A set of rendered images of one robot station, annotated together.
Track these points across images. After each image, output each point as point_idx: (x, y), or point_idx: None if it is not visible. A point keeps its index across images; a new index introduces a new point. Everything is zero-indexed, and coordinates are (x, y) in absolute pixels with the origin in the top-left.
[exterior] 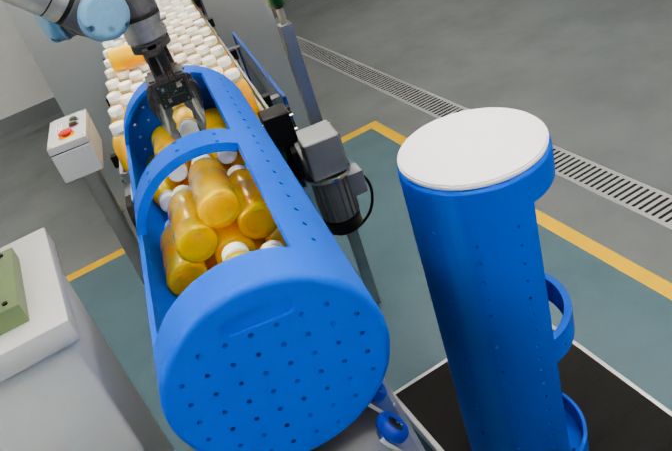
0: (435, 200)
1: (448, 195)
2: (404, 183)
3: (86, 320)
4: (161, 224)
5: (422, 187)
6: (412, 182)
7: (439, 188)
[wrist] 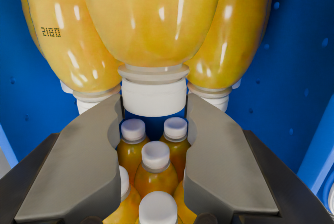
0: (320, 199)
1: (329, 211)
2: (325, 180)
3: (0, 165)
4: (66, 99)
5: (327, 199)
6: (329, 190)
7: (332, 212)
